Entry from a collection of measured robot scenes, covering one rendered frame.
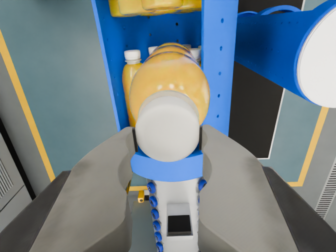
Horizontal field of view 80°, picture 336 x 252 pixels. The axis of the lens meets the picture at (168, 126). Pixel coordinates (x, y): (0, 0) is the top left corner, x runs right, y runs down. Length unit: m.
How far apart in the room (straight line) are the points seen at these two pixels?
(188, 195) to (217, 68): 0.65
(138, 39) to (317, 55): 0.46
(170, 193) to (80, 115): 1.20
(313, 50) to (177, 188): 0.65
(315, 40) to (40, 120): 1.92
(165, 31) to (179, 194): 0.64
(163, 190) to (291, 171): 1.67
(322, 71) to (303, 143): 1.58
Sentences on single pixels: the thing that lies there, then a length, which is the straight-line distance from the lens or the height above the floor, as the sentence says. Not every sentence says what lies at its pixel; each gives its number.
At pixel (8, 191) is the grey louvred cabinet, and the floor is 0.28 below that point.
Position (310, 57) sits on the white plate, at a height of 1.04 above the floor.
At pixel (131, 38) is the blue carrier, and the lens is 0.58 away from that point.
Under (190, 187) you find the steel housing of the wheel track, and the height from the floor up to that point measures 0.93.
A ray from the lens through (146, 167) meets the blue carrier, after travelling 0.45.
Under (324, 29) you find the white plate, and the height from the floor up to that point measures 1.04.
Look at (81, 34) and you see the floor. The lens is 1.69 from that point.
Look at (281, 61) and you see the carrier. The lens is 0.71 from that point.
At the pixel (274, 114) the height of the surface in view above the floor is 0.15.
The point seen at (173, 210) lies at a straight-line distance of 0.93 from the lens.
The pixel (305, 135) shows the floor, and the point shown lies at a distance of 2.17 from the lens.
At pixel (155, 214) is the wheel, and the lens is 0.93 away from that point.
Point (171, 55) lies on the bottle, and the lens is 0.17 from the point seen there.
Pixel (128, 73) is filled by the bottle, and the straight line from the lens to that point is 0.51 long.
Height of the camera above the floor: 1.57
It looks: 63 degrees down
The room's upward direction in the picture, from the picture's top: 180 degrees counter-clockwise
